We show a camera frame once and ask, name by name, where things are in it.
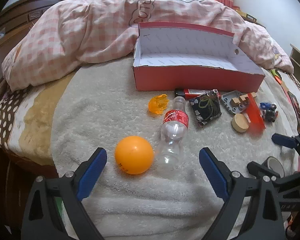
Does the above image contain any wooden stick block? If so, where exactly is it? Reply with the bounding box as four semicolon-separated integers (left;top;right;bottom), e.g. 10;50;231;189
230;92;257;109

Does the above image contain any dark patterned pouch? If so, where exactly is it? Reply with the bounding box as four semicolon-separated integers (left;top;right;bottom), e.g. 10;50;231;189
189;89;222;127

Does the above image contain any clear plastic bottle red label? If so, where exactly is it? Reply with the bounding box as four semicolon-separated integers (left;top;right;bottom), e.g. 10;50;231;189
154;96;189;172

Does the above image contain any black phone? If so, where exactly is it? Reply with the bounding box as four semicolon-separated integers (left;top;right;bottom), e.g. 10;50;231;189
287;91;300;129

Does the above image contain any dark wooden dresser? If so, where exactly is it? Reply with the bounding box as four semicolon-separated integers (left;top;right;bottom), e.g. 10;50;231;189
240;12;267;29

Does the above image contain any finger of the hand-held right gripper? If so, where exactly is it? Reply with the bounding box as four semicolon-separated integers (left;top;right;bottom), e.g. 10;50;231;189
247;161;300;193
271;132;300;160

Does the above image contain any orange plastic ball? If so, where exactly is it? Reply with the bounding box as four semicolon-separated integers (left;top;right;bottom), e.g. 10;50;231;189
114;136;154;175

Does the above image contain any orange translucent plastic piece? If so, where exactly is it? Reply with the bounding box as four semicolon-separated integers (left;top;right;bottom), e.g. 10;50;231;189
148;94;169;117

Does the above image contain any orange green toy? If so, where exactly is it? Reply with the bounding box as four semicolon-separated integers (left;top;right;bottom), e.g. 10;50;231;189
270;68;283;85

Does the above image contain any white plush blanket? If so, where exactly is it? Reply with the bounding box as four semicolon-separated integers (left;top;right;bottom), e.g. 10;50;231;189
51;55;300;240

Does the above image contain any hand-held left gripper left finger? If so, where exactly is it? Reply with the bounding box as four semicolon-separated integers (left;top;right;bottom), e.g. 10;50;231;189
20;147;108;240

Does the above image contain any dark wooden bed frame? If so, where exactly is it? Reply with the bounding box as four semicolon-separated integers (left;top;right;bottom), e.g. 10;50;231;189
0;140;63;240

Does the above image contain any tape roll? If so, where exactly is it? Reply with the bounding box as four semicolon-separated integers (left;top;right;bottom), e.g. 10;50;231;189
267;156;286;178

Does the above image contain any round wooden lid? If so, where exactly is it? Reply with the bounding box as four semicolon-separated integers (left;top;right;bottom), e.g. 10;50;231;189
231;113;250;133

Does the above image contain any pink checked quilt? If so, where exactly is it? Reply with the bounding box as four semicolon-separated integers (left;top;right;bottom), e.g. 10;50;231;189
1;0;294;92

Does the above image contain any brown dotted bed sheet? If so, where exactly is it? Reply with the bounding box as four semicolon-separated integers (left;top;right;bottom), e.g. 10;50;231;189
0;72;75;165

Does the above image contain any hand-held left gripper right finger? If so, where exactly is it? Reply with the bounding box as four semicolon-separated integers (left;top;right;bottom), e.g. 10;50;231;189
199;147;287;240

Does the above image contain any black white robot toy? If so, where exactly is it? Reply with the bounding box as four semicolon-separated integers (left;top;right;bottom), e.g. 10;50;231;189
261;104;278;123

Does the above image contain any grey plastic plate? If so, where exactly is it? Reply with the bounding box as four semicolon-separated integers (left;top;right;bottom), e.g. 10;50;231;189
221;90;250;115

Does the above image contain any red tube with label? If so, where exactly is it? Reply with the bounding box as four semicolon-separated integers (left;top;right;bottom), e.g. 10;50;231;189
174;88;210;100

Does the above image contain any yellow box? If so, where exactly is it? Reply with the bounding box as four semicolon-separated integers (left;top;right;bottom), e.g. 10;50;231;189
234;6;257;22

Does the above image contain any red cardboard box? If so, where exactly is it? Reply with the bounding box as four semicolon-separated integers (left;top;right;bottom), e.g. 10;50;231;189
131;22;266;92

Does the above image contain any red plastic ring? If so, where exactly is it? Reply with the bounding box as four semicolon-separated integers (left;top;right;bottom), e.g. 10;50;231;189
244;92;266;130

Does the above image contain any dark wooden bed headboard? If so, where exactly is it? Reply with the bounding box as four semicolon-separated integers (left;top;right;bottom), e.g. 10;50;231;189
0;0;73;100

